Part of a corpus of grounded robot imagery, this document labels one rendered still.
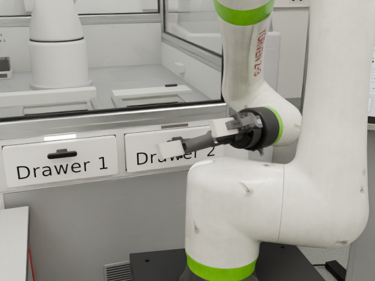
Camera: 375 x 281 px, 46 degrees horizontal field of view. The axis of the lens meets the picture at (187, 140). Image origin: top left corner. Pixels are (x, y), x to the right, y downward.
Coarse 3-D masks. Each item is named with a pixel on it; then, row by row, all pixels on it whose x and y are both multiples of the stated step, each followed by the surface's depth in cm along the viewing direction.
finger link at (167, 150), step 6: (156, 144) 83; (162, 144) 84; (168, 144) 85; (174, 144) 86; (180, 144) 88; (156, 150) 83; (162, 150) 84; (168, 150) 85; (174, 150) 86; (180, 150) 87; (162, 156) 83; (168, 156) 84; (174, 156) 86
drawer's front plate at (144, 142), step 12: (144, 132) 124; (156, 132) 124; (168, 132) 124; (180, 132) 126; (192, 132) 127; (204, 132) 128; (132, 144) 122; (144, 144) 123; (132, 156) 124; (144, 156) 125; (156, 156) 126; (192, 156) 129; (204, 156) 131; (216, 156) 132; (132, 168) 125; (144, 168) 126; (156, 168) 127
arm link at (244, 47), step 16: (224, 32) 86; (240, 32) 83; (256, 32) 84; (224, 48) 93; (240, 48) 88; (256, 48) 89; (224, 64) 100; (240, 64) 94; (256, 64) 95; (224, 80) 105; (240, 80) 100; (256, 80) 101; (224, 96) 110; (240, 96) 105; (256, 96) 104
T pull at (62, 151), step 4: (56, 152) 115; (60, 152) 114; (64, 152) 114; (68, 152) 114; (72, 152) 114; (76, 152) 115; (48, 156) 113; (52, 156) 113; (56, 156) 113; (60, 156) 114; (64, 156) 114; (68, 156) 114; (72, 156) 115
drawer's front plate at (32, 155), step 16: (32, 144) 115; (48, 144) 115; (64, 144) 117; (80, 144) 118; (96, 144) 119; (112, 144) 121; (16, 160) 114; (32, 160) 115; (48, 160) 117; (64, 160) 118; (80, 160) 119; (96, 160) 121; (112, 160) 122; (16, 176) 116; (32, 176) 117; (48, 176) 118; (64, 176) 120; (80, 176) 121; (96, 176) 122
